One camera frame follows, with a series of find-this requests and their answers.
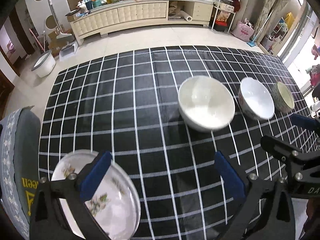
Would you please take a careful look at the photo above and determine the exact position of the green floral bowl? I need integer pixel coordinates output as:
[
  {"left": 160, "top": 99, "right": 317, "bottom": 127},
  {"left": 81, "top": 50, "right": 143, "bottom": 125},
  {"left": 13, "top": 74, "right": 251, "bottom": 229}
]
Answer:
[{"left": 271, "top": 82, "right": 295, "bottom": 113}]

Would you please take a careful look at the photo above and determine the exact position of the floral white plate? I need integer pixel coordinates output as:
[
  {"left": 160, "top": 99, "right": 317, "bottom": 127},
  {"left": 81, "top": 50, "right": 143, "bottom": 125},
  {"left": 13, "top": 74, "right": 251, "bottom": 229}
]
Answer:
[{"left": 52, "top": 150, "right": 141, "bottom": 239}]

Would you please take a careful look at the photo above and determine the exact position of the white bowl red pattern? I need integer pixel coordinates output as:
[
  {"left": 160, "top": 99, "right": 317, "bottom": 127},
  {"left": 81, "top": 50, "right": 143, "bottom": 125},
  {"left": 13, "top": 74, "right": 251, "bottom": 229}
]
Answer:
[{"left": 238, "top": 77, "right": 274, "bottom": 121}]

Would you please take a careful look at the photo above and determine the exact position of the plain white bowl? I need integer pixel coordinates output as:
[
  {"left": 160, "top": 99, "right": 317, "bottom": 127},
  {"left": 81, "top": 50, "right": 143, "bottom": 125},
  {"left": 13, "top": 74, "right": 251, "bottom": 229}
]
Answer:
[{"left": 178, "top": 76, "right": 235, "bottom": 133}]

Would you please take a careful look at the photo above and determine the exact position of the grey embroidered chair cover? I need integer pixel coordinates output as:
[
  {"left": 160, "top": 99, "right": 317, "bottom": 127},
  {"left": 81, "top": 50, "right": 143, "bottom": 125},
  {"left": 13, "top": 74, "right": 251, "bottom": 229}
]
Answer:
[{"left": 1, "top": 107, "right": 41, "bottom": 239}]

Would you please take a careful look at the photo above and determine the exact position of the black white checked tablecloth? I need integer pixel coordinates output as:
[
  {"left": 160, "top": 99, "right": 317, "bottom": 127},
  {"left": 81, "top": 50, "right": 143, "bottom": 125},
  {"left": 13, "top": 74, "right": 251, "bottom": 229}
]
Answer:
[{"left": 39, "top": 46, "right": 319, "bottom": 239}]

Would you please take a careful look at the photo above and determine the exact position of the pink shopping bag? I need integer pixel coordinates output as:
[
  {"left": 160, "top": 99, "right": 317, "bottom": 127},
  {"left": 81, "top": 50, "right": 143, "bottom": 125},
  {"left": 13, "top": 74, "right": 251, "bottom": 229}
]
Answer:
[{"left": 232, "top": 19, "right": 254, "bottom": 42}]

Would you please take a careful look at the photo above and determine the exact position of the patterned beige curtain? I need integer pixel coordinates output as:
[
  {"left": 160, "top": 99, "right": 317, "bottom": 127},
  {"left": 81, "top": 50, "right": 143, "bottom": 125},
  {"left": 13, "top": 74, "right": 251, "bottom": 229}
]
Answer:
[{"left": 253, "top": 0, "right": 277, "bottom": 39}]

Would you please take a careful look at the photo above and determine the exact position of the white grey bucket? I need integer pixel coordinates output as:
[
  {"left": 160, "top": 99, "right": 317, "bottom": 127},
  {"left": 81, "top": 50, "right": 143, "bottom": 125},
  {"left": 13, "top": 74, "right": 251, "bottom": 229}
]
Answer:
[{"left": 31, "top": 50, "right": 56, "bottom": 78}]

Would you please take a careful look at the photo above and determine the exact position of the grey dustpan and broom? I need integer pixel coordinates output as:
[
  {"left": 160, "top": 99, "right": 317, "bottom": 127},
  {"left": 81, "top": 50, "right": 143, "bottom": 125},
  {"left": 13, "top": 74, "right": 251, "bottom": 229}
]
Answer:
[{"left": 47, "top": 0, "right": 79, "bottom": 60}]

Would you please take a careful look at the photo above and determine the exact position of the white paper roll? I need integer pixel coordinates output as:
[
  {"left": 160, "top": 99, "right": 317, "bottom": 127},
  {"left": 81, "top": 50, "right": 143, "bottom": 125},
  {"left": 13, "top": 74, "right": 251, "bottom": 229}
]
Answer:
[{"left": 179, "top": 10, "right": 193, "bottom": 22}]

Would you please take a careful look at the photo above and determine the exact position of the cream TV cabinet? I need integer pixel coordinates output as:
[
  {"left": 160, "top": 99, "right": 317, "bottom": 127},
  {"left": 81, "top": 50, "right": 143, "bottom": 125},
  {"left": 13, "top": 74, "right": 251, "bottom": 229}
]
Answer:
[{"left": 71, "top": 0, "right": 213, "bottom": 45}]

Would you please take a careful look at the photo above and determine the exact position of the wooden arched frame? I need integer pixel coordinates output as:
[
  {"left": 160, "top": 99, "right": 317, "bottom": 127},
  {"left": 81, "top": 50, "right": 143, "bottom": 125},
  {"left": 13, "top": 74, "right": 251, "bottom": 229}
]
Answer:
[{"left": 259, "top": 0, "right": 308, "bottom": 56}]

